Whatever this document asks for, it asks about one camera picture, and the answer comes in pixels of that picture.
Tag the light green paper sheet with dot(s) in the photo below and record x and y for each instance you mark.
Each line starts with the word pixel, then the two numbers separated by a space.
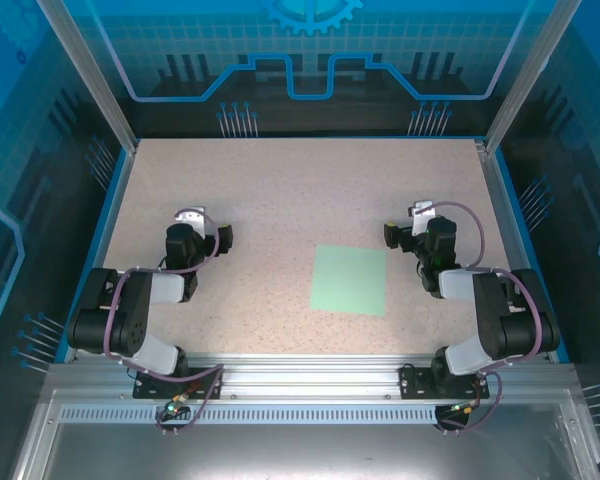
pixel 350 280

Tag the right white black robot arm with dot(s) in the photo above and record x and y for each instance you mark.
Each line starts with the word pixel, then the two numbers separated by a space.
pixel 500 320

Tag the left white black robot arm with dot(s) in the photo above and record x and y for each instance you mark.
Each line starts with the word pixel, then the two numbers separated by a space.
pixel 130 310

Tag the blue table side border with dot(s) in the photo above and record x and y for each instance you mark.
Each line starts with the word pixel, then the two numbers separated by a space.
pixel 506 175
pixel 99 250

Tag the grey metal panel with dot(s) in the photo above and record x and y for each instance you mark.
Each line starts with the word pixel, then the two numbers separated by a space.
pixel 305 450

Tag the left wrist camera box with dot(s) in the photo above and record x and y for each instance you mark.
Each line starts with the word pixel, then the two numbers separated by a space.
pixel 192 217

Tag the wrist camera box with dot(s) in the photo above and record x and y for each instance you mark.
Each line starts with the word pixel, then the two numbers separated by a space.
pixel 422 207
pixel 192 217

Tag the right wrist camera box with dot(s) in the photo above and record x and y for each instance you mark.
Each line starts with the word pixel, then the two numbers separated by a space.
pixel 422 207

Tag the aluminium table side rail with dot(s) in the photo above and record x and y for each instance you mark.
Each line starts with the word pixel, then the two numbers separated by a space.
pixel 498 190

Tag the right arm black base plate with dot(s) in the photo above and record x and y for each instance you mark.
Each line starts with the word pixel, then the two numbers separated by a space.
pixel 412 382

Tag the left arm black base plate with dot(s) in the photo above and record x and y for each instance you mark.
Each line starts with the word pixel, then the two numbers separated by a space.
pixel 150 387

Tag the aluminium mounting rail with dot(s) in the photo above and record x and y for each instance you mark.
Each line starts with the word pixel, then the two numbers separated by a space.
pixel 305 375

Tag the aluminium frame post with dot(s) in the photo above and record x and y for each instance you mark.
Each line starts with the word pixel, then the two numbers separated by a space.
pixel 530 75
pixel 87 75

